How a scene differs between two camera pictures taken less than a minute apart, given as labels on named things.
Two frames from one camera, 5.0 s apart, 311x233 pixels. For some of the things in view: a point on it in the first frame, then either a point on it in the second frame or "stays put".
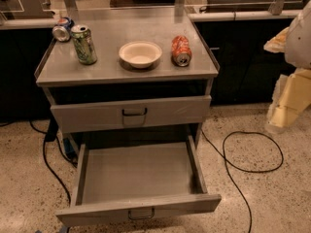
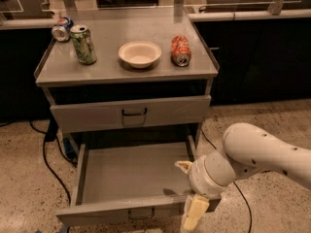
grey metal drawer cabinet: [138, 76] stays put
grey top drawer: [139, 114] stays put
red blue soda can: [62, 30] stays put
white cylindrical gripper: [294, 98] -> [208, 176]
